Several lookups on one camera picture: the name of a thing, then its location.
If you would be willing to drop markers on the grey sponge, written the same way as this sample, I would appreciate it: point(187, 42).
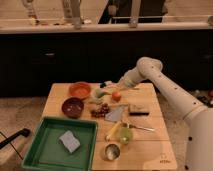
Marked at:
point(70, 141)

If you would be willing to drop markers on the white green cup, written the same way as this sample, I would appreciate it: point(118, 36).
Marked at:
point(98, 94)

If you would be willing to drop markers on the black handle tool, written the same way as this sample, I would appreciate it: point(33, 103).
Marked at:
point(24, 132)

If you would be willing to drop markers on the person in dark clothes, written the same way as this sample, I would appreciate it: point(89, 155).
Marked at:
point(127, 11)

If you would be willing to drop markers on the bunch of brown grapes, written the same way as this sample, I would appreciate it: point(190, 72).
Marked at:
point(101, 111)

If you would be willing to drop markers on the wooden table board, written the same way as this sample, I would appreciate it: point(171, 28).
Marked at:
point(148, 151)

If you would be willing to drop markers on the brown block sponge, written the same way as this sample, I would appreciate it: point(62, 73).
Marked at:
point(137, 110)

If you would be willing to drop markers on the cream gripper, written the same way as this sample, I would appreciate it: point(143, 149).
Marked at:
point(118, 86)

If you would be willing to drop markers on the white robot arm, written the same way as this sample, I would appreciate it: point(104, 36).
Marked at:
point(198, 116)

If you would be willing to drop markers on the yellow handled knife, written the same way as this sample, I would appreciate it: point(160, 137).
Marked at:
point(112, 131)

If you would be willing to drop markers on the small dish brush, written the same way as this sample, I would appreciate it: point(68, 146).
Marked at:
point(108, 84)

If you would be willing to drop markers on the green plastic cup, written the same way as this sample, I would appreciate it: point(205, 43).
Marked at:
point(125, 135)

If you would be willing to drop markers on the grey cloth piece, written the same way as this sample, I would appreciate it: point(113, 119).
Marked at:
point(115, 115)

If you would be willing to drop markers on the green plastic tray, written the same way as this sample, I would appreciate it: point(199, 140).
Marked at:
point(48, 153)

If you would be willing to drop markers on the orange fruit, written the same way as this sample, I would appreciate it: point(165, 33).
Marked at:
point(116, 96)

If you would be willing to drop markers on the dark maroon bowl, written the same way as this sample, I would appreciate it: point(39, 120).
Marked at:
point(73, 107)

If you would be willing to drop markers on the small steel cup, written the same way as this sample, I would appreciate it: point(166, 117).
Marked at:
point(111, 152)

